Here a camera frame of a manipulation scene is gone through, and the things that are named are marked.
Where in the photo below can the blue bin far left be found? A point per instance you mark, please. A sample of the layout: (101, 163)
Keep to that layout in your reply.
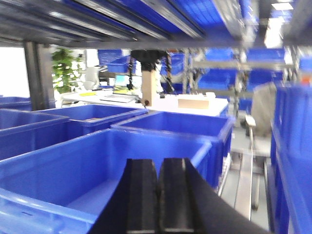
(24, 131)

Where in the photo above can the blue bin middle left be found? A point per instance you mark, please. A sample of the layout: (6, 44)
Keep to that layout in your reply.
(89, 118)

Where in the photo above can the overhead shelf rails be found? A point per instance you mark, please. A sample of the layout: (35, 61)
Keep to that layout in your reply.
(133, 24)

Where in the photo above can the blue bin right edge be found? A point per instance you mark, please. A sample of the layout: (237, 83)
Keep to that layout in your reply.
(290, 171)

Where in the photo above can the white desk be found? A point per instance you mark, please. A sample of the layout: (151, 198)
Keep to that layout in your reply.
(216, 107)

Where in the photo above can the open laptop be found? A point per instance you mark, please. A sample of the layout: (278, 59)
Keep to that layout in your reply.
(121, 91)

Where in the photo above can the blue bin behind front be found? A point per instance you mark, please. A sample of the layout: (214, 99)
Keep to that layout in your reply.
(218, 130)

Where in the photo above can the cardboard box on desk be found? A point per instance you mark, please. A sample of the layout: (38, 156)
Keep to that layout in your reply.
(193, 103)

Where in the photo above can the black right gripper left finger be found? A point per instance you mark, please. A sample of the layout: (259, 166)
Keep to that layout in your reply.
(132, 209)

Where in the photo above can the green potted plant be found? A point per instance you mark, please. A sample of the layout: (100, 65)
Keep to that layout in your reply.
(66, 70)

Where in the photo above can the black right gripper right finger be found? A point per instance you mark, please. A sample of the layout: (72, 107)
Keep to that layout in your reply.
(189, 205)

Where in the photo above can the dark shelf upright post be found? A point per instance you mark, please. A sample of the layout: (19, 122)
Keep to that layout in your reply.
(38, 60)

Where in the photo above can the large blue plastic bin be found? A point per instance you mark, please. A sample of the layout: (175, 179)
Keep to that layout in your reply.
(61, 189)

